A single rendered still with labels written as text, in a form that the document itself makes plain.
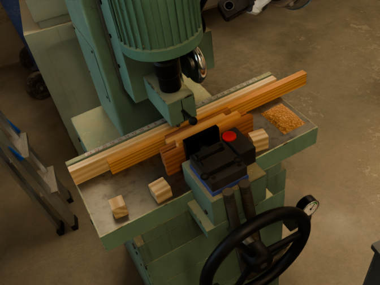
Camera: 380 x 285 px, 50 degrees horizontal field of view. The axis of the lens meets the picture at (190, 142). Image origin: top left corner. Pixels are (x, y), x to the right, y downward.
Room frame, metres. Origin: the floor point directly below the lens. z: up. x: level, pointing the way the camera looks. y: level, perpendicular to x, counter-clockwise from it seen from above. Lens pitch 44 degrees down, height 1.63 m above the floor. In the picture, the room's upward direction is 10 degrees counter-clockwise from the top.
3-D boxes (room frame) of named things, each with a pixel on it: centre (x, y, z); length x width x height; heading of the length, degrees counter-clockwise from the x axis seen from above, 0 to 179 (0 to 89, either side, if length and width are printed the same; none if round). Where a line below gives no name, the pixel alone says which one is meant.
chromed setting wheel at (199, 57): (0.94, -0.05, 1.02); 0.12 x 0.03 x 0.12; 22
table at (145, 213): (0.68, -0.03, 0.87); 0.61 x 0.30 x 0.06; 112
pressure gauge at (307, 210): (0.67, -0.30, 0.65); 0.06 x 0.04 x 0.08; 112
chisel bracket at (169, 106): (0.79, 0.03, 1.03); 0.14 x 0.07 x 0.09; 22
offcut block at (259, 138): (0.70, -0.17, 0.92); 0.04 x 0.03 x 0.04; 101
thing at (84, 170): (0.79, 0.02, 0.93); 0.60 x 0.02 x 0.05; 112
